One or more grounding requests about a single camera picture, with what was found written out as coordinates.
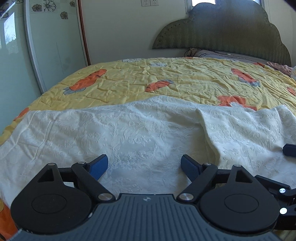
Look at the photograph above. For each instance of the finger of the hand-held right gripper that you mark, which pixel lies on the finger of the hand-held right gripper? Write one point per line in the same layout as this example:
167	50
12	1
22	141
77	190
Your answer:
290	150
286	199

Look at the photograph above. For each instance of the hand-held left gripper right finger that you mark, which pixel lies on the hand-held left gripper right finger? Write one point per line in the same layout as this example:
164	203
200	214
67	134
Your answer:
190	166

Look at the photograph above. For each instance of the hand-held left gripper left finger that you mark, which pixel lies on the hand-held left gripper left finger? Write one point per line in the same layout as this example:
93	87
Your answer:
100	166

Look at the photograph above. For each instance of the white embossed pants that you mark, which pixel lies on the white embossed pants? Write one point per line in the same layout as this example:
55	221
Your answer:
138	134

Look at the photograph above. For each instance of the white soft item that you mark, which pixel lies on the white soft item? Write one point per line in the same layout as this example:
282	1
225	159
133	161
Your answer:
293	73

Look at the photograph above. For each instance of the pink cloth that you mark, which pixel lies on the pink cloth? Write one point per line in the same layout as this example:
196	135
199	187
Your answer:
277	66

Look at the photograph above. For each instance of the yellow carrot print quilt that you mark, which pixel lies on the yellow carrot print quilt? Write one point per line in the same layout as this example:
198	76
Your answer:
185	78

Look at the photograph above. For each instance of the grey patterned pillow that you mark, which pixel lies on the grey patterned pillow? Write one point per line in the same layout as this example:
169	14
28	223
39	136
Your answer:
208	54

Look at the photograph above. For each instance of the brown wooden door trim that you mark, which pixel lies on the brown wooden door trim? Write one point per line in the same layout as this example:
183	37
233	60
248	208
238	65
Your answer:
83	34

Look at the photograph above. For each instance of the green scalloped headboard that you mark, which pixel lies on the green scalloped headboard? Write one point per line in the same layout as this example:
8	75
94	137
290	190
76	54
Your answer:
231	27

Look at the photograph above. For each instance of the window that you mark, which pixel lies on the window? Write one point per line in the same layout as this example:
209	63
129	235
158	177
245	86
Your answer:
203	1

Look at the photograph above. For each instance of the black flower sticker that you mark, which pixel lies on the black flower sticker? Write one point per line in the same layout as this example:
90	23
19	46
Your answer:
49	4
36	7

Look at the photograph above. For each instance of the white wall socket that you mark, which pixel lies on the white wall socket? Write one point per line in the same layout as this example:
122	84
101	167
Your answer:
145	2
154	2

